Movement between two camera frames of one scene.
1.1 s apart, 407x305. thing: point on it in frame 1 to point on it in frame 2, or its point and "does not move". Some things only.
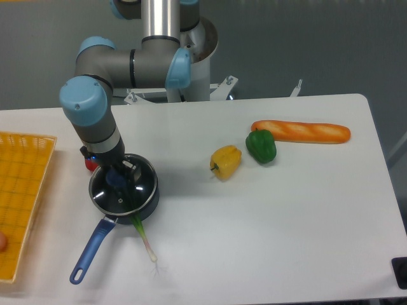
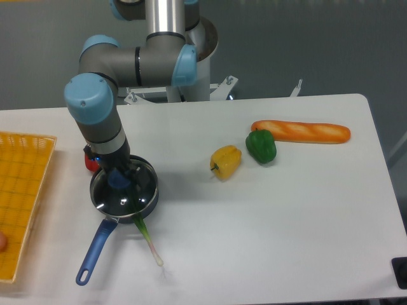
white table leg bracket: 297,89 does not move
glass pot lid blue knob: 126,189 does not move
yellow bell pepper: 225,161 does not move
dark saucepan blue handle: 127,194 to 107,232
